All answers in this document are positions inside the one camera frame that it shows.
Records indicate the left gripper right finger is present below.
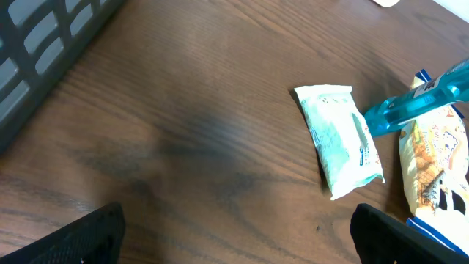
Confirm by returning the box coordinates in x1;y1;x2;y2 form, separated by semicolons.
350;203;468;264

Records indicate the blue mouthwash bottle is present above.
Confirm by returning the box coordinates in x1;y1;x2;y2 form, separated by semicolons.
364;59;468;136

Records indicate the yellow snack bag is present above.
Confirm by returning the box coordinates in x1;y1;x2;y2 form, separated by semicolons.
398;68;469;257

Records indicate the white barcode scanner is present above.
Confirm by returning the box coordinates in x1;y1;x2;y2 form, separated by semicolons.
372;0;400;8

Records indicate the grey plastic basket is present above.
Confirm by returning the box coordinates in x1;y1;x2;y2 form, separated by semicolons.
1;0;124;150

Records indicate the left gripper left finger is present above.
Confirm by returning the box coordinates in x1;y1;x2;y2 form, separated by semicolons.
1;202;125;264

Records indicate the mint wet wipes pack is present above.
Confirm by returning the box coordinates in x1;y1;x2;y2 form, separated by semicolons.
294;84;385;200

